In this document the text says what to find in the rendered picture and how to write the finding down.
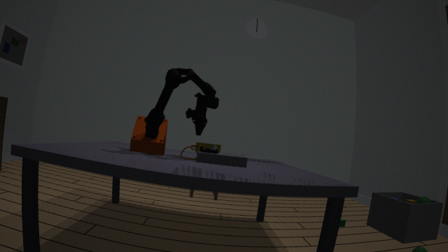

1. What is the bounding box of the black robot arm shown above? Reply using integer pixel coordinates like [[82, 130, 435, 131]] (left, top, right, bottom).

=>
[[144, 68, 219, 139]]

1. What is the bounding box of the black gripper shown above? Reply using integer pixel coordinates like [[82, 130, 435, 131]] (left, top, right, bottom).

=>
[[192, 105, 207, 136]]

